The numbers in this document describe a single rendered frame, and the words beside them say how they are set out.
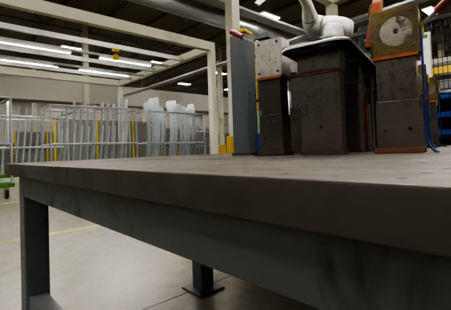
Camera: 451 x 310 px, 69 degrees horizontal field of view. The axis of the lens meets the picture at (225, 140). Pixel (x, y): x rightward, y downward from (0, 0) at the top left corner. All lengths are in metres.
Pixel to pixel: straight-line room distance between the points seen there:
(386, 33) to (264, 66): 0.35
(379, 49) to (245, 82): 0.47
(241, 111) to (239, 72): 0.14
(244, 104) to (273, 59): 0.22
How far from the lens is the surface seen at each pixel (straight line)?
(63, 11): 7.25
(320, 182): 0.25
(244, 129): 1.19
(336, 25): 2.33
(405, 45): 0.95
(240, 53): 1.24
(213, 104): 8.52
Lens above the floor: 0.72
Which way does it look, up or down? 1 degrees up
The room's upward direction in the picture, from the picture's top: 2 degrees counter-clockwise
